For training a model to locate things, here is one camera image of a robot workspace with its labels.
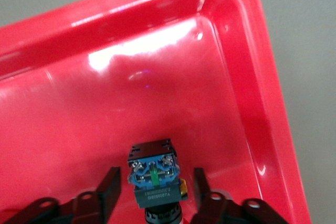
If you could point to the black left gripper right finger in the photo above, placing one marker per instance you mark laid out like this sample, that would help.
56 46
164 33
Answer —
203 192

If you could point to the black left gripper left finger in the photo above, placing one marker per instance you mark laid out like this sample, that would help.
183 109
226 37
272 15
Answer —
110 190

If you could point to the red mushroom push button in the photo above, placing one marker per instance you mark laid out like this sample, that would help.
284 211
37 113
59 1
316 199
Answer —
155 195

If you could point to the red plastic tray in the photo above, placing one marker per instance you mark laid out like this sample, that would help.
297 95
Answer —
131 103

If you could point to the brown table cover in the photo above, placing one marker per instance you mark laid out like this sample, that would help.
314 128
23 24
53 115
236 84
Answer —
302 11

